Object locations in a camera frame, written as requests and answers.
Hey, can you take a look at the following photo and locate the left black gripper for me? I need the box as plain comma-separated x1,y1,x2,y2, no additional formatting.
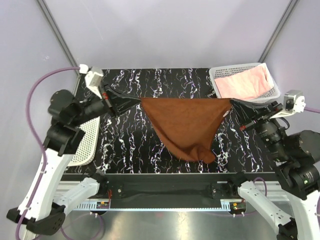
70,80,142,127

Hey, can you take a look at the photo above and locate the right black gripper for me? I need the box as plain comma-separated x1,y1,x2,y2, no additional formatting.
229,96,291,161

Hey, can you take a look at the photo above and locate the pink towel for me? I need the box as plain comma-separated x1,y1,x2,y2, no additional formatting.
213,63,275,100

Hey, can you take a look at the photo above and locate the brown towel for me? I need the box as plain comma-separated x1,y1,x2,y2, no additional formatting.
140,97,232,164

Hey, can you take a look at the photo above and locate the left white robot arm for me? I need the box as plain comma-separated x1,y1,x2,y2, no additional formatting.
6,85,141,236

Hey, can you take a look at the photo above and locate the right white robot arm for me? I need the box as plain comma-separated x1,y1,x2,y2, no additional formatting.
227,96,320,240

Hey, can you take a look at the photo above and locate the white basket with towels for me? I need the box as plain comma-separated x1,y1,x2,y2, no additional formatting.
67,117,100,167

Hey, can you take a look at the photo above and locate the empty white mesh basket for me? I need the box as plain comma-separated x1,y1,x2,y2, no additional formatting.
209,62,281,103

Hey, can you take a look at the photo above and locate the black marble pattern mat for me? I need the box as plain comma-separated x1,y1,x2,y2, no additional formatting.
66,68,274,175

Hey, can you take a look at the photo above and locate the right controller board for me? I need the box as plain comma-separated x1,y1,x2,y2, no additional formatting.
230,201,247,212

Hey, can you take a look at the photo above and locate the controller board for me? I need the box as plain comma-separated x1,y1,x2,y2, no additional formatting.
230,201,247,212
96,201,110,209

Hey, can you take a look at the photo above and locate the left controller board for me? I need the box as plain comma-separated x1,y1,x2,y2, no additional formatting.
96,201,110,209

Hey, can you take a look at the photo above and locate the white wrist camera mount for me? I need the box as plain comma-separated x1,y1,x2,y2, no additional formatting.
79,64,104,99

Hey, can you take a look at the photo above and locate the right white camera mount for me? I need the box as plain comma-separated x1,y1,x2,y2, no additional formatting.
271,90,306,119

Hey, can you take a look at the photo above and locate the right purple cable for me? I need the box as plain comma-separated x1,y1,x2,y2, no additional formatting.
204,106,320,216

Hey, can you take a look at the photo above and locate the purple cable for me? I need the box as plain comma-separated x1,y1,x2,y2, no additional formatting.
204,106,320,216
13,66,105,240

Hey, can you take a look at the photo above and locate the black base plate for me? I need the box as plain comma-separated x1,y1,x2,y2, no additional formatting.
78,173,257,200

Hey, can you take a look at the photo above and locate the slotted cable duct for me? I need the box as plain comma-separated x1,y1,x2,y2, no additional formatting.
75,201,108,211

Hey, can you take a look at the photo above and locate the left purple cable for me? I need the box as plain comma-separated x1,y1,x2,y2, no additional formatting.
13,66,105,240

